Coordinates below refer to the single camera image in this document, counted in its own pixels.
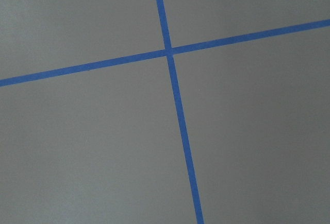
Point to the blue tape strip lengthwise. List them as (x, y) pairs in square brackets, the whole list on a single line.
[(180, 111)]

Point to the blue tape strip crosswise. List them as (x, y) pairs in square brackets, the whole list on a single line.
[(162, 53)]

